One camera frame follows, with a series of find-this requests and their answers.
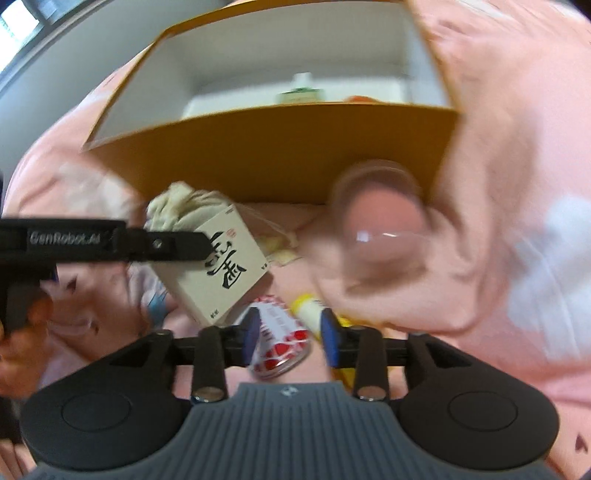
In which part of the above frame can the yellow white squeeze bottle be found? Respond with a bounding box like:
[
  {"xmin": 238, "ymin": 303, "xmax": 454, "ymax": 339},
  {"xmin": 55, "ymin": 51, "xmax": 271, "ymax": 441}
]
[{"xmin": 290, "ymin": 293, "xmax": 355, "ymax": 390}]

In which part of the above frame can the beige calligraphy drawstring pouch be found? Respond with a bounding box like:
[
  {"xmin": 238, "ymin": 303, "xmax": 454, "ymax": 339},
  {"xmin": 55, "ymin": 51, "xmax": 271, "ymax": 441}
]
[{"xmin": 145, "ymin": 182, "xmax": 297, "ymax": 326}]

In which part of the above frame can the clear plastic round case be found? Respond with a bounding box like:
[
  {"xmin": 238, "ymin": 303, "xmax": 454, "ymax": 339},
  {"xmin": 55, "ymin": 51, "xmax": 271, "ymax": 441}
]
[{"xmin": 329, "ymin": 160, "xmax": 431, "ymax": 286}]

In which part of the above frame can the person's left hand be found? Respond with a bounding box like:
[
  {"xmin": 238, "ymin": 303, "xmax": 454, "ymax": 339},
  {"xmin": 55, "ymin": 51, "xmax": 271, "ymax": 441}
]
[{"xmin": 1, "ymin": 295, "xmax": 53, "ymax": 479}]

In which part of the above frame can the pink patterned bed quilt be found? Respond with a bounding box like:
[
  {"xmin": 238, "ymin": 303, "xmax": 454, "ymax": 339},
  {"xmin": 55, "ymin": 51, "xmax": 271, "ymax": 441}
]
[{"xmin": 4, "ymin": 1, "xmax": 590, "ymax": 479}]

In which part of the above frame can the dark framed window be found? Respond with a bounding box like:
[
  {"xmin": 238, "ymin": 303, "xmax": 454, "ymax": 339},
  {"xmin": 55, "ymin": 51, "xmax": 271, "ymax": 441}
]
[{"xmin": 1, "ymin": 1, "xmax": 108, "ymax": 91}]

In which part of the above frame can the orange cardboard box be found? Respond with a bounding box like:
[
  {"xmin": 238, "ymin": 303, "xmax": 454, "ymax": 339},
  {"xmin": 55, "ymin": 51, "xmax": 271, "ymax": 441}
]
[{"xmin": 84, "ymin": 1, "xmax": 462, "ymax": 204}]

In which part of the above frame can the orange red small object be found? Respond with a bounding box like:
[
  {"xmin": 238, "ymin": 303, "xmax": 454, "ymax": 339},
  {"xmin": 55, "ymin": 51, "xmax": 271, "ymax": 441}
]
[{"xmin": 345, "ymin": 95, "xmax": 382, "ymax": 104}]

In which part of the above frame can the green small dropper bottle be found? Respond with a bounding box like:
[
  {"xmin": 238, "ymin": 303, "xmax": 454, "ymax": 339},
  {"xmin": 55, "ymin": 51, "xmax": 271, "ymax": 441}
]
[{"xmin": 277, "ymin": 72, "xmax": 324, "ymax": 104}]

